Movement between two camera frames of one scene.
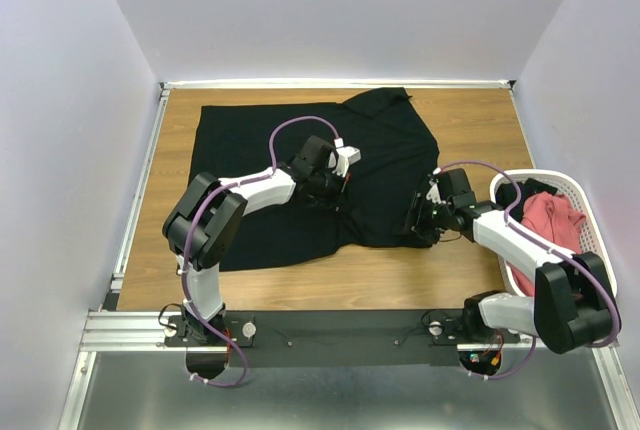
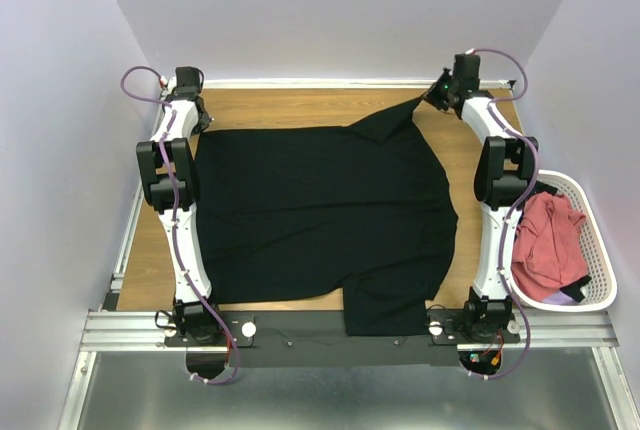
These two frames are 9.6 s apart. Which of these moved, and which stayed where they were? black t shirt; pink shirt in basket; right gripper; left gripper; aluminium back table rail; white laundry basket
Moved: right gripper; left gripper; black t shirt
Stayed: white laundry basket; aluminium back table rail; pink shirt in basket
